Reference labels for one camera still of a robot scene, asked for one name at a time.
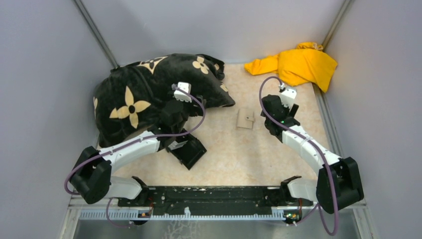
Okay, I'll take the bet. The beige card holder wallet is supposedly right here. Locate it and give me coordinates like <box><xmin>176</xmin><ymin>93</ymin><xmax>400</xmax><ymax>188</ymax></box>
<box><xmin>236</xmin><ymin>108</ymin><xmax>255</xmax><ymax>129</ymax></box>

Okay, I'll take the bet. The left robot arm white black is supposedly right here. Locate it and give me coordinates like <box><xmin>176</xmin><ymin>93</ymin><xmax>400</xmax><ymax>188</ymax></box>
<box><xmin>64</xmin><ymin>98</ymin><xmax>207</xmax><ymax>206</ymax></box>

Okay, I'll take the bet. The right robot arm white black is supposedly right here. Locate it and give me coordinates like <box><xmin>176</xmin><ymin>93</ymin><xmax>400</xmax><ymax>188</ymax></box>
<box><xmin>261</xmin><ymin>95</ymin><xmax>364</xmax><ymax>214</ymax></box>

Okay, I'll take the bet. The black card tray box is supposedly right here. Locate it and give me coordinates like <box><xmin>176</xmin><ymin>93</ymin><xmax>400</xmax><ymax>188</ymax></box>
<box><xmin>166</xmin><ymin>134</ymin><xmax>207</xmax><ymax>170</ymax></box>

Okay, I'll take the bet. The black floral plush pillow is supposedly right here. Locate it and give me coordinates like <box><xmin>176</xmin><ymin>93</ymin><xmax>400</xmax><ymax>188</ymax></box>
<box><xmin>93</xmin><ymin>53</ymin><xmax>235</xmax><ymax>148</ymax></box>

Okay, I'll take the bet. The yellow cloth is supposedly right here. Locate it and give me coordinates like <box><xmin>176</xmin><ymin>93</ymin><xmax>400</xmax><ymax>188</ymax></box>
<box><xmin>244</xmin><ymin>42</ymin><xmax>338</xmax><ymax>93</ymax></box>

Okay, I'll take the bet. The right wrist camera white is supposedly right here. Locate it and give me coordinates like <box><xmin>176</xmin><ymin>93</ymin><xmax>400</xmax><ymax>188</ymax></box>
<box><xmin>279</xmin><ymin>86</ymin><xmax>297</xmax><ymax>109</ymax></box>

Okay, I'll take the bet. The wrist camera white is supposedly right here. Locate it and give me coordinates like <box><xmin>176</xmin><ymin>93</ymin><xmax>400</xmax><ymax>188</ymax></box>
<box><xmin>279</xmin><ymin>86</ymin><xmax>297</xmax><ymax>109</ymax></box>
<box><xmin>172</xmin><ymin>82</ymin><xmax>192</xmax><ymax>103</ymax></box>

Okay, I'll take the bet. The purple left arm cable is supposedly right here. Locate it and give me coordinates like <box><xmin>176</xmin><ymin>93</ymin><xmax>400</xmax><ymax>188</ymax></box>
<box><xmin>63</xmin><ymin>84</ymin><xmax>207</xmax><ymax>229</ymax></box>

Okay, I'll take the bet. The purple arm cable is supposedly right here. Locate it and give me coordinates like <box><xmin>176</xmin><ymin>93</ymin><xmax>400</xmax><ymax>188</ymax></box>
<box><xmin>258</xmin><ymin>76</ymin><xmax>339</xmax><ymax>236</ymax></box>
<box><xmin>63</xmin><ymin>84</ymin><xmax>207</xmax><ymax>229</ymax></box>

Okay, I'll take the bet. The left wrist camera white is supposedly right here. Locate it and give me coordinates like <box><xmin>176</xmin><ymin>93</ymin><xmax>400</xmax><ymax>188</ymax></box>
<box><xmin>172</xmin><ymin>82</ymin><xmax>192</xmax><ymax>103</ymax></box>

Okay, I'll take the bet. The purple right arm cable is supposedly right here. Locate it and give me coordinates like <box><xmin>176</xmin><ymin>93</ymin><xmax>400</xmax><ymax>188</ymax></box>
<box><xmin>258</xmin><ymin>76</ymin><xmax>339</xmax><ymax>236</ymax></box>

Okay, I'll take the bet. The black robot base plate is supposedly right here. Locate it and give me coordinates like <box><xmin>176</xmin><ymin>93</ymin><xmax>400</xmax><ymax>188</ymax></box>
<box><xmin>118</xmin><ymin>186</ymin><xmax>314</xmax><ymax>223</ymax></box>

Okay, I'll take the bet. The white toothed cable strip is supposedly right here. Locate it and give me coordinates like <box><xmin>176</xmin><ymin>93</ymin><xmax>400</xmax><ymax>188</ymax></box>
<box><xmin>79</xmin><ymin>208</ymin><xmax>286</xmax><ymax>221</ymax></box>

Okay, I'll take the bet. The aluminium front rail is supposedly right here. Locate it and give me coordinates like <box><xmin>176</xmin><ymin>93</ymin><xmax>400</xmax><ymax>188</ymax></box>
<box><xmin>67</xmin><ymin>185</ymin><xmax>367</xmax><ymax>209</ymax></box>

